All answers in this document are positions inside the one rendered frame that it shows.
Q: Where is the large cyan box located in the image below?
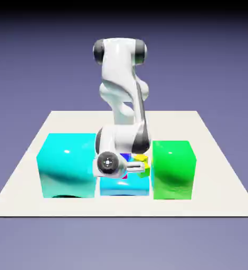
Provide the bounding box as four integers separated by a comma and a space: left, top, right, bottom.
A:
36, 133, 98, 199

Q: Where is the large green box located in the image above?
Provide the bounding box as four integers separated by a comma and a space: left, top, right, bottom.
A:
151, 140, 197, 200

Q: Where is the small yellow cube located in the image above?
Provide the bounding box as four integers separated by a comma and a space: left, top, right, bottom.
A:
133, 154, 151, 169

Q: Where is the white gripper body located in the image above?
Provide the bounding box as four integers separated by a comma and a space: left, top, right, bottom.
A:
125, 161, 146, 173

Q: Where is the small green cube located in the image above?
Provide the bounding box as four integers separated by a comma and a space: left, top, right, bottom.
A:
137, 168, 151, 179

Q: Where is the large light blue box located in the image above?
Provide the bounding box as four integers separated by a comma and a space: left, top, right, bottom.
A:
99, 171, 150, 197

